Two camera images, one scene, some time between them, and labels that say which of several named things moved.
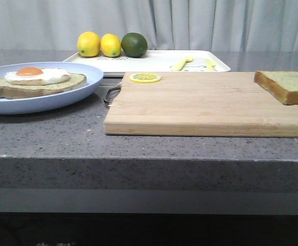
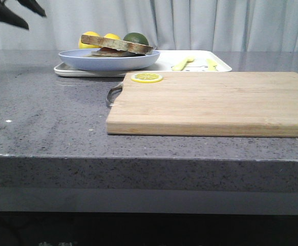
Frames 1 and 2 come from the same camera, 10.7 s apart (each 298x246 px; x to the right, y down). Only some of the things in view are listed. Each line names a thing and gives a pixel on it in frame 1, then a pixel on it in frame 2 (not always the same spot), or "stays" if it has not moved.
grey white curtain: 274,25 stays
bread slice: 2,88 to 115,54
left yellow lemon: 88,44 stays
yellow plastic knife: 210,65 stays
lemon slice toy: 146,78 stays
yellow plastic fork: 179,66 stays
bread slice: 289,87 to 118,43
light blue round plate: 45,103 to 83,59
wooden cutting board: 204,104 stays
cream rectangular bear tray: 156,61 stays
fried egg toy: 33,76 to 107,49
